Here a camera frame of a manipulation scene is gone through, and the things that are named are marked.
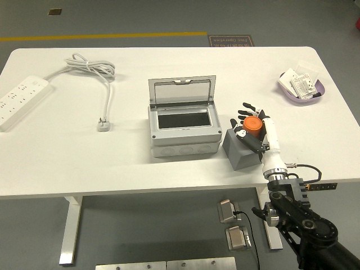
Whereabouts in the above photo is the robot right hand white shell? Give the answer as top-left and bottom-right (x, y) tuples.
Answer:
(229, 101), (288, 174)

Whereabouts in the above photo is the orange cylinder battery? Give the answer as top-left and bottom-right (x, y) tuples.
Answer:
(243, 116), (264, 138)

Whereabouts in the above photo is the transparent hinged box lid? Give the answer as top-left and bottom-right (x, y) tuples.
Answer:
(148, 75), (217, 109)

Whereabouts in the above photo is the grey cube holder round hole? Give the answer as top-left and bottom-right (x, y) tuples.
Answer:
(222, 126), (267, 172)

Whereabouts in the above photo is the purple shallow tray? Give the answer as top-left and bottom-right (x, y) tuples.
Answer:
(274, 71), (327, 107)

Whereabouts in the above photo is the white printed socket module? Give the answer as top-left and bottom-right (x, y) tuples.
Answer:
(291, 72), (316, 100)

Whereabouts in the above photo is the black table control panel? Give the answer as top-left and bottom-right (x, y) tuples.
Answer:
(305, 182), (338, 191)

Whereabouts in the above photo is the clear plastic bag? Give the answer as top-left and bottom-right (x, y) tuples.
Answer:
(295, 59), (320, 82)

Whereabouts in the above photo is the silver foot pedal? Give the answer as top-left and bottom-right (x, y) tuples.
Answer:
(224, 224), (252, 252)
(217, 199), (240, 224)

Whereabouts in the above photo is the brown floor sign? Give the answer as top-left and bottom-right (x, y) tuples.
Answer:
(208, 35), (255, 48)

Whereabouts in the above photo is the yellow floor tape line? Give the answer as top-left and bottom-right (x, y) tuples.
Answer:
(0, 31), (208, 42)

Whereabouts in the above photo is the white power strip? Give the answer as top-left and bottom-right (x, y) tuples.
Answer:
(0, 74), (53, 133)

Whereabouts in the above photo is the plain white switch plate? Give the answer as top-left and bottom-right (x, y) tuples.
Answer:
(278, 68), (299, 95)

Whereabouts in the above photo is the black floor cable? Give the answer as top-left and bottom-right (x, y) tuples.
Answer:
(233, 210), (261, 270)

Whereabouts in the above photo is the grey electrical enclosure box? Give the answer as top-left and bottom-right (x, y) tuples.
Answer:
(148, 103), (223, 158)

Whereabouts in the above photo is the grey metal base plate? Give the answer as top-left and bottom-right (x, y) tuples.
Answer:
(166, 256), (237, 270)
(95, 261), (167, 270)

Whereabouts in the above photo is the white power cord with plug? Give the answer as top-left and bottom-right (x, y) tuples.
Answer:
(43, 53), (116, 133)

